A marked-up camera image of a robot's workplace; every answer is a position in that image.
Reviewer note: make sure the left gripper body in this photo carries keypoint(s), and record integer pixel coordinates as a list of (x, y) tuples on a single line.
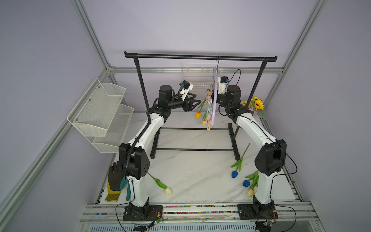
[(186, 106)]

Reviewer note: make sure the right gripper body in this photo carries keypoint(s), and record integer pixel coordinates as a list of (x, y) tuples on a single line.
[(221, 100)]

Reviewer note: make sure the purple clip hanger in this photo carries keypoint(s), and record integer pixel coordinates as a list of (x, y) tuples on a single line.
[(212, 98)]

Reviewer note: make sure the orange tulip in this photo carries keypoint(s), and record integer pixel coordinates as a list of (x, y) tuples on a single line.
[(198, 114)]

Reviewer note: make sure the black clothes rack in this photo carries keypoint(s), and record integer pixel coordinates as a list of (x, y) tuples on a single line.
[(137, 56)]

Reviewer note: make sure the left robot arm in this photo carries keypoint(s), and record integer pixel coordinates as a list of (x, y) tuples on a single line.
[(133, 156)]

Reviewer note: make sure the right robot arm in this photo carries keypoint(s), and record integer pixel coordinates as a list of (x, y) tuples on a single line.
[(272, 152)]

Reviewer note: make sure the sunflower bouquet in vase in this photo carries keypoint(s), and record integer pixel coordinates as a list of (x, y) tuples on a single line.
[(255, 105)]

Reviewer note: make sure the blue tulip upper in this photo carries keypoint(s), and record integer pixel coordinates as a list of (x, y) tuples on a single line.
[(238, 165)]

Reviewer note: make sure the blue tulip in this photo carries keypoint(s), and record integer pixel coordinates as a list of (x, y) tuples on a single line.
[(238, 165), (251, 180)]

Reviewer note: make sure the blue tulip lower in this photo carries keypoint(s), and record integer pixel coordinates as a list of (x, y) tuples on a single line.
[(251, 180)]

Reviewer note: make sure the cream white tulip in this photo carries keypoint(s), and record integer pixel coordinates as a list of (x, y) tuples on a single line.
[(167, 189)]

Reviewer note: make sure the white mesh tiered shelf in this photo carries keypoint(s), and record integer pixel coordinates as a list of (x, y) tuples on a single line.
[(102, 117)]

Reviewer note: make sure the cream tulip right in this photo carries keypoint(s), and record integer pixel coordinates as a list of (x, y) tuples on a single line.
[(252, 192)]

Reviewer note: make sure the black yellow work glove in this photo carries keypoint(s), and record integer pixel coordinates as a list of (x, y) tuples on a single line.
[(115, 176)]

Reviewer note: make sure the green work glove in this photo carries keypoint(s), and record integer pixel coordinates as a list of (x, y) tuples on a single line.
[(126, 184)]

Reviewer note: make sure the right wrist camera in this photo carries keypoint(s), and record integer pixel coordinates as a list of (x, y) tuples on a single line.
[(223, 82)]

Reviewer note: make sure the white wire wall basket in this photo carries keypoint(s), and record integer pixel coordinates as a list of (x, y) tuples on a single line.
[(200, 74)]

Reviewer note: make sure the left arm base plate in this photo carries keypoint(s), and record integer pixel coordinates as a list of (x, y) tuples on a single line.
[(145, 213)]

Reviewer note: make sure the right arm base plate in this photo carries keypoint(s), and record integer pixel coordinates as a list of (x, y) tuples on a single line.
[(251, 211)]

